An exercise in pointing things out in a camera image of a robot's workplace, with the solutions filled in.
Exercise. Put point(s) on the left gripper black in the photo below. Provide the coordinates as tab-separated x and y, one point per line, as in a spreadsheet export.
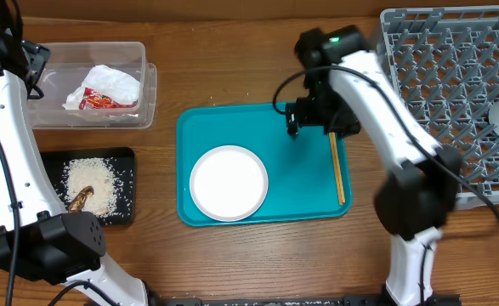
39	56

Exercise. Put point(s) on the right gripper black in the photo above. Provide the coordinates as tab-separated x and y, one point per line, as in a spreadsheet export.
347	120

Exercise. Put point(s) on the red snack wrapper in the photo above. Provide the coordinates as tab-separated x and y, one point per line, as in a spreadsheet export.
94	100

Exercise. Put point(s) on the large white plate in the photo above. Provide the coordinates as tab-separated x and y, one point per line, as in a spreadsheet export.
228	183

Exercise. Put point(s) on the large white tissue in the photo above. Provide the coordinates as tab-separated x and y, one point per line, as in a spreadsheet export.
116	84

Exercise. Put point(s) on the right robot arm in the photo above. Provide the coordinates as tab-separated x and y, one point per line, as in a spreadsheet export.
349	92

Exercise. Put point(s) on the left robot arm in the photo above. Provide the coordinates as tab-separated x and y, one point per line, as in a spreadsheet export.
39	239

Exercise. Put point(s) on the black waste tray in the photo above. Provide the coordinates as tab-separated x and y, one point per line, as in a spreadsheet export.
123	161

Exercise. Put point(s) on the grey dishwasher rack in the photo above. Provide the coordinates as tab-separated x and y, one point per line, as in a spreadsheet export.
444	63

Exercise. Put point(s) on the clear plastic bin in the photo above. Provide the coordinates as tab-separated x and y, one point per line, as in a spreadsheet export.
68	65

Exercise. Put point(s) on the teal plastic tray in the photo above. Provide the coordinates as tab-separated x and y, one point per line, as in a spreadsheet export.
302	182

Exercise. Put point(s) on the pile of rice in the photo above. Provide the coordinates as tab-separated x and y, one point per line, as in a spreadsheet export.
98	173

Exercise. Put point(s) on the brown food scrap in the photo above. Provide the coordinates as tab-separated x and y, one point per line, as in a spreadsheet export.
78	203

